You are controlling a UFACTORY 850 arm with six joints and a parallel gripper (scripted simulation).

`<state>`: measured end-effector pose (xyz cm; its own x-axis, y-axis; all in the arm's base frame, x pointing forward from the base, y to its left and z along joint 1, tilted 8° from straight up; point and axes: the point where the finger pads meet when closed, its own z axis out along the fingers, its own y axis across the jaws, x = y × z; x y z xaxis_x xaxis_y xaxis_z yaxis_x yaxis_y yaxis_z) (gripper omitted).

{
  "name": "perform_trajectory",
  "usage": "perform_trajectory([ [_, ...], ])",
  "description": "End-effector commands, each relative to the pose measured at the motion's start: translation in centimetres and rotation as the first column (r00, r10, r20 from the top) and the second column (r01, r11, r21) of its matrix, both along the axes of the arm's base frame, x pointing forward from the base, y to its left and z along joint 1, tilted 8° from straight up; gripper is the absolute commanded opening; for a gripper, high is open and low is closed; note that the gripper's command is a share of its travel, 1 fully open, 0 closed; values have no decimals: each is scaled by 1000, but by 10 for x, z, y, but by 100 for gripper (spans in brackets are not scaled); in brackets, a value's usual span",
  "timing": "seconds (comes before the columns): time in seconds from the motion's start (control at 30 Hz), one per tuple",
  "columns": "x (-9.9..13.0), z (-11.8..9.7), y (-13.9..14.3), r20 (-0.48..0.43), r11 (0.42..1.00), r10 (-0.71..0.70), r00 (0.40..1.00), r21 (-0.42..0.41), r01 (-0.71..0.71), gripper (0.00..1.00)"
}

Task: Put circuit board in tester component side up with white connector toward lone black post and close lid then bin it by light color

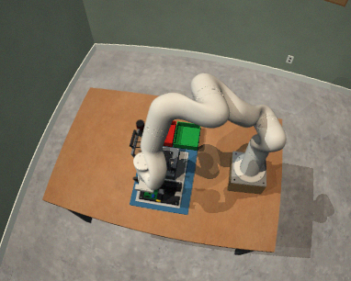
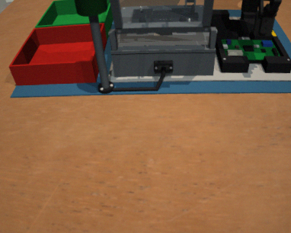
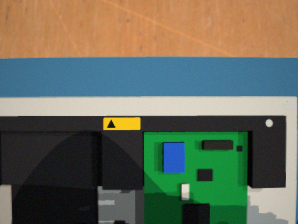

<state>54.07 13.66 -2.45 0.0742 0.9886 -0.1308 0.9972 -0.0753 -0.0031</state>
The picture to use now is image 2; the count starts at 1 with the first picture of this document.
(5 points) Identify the red open-top bin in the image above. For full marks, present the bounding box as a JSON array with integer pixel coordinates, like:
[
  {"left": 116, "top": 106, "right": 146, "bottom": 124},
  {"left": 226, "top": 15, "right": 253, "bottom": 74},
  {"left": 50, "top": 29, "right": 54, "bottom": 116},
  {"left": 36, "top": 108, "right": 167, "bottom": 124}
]
[{"left": 9, "top": 24, "right": 99, "bottom": 86}]

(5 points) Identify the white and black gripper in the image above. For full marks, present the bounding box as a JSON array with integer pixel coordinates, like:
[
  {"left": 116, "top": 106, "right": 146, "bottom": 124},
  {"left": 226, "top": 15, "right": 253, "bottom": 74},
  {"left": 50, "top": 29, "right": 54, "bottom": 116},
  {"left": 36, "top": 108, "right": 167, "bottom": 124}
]
[{"left": 241, "top": 0, "right": 282, "bottom": 36}]

